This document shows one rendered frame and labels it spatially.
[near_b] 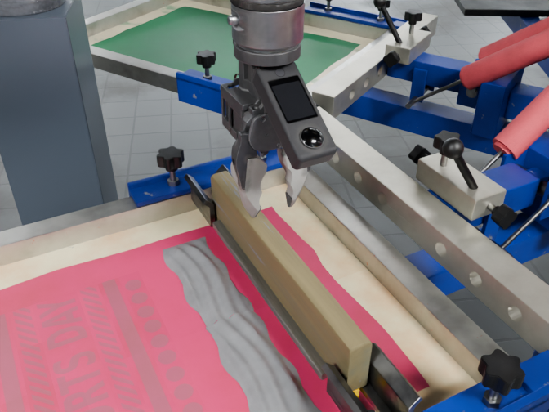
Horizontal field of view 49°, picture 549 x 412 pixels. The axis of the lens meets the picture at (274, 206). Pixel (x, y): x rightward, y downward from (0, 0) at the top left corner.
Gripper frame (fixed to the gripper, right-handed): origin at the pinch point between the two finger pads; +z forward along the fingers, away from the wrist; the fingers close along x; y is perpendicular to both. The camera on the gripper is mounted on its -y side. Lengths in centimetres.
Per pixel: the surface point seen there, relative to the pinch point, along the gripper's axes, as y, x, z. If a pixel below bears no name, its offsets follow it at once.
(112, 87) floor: 290, -38, 114
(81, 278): 16.7, 22.7, 16.6
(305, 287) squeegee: -9.0, 0.5, 5.7
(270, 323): -3.5, 2.3, 16.3
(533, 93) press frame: 23, -71, 9
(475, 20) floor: 285, -319, 112
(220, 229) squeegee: 13.4, 2.0, 12.4
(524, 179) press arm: -1.8, -42.2, 7.4
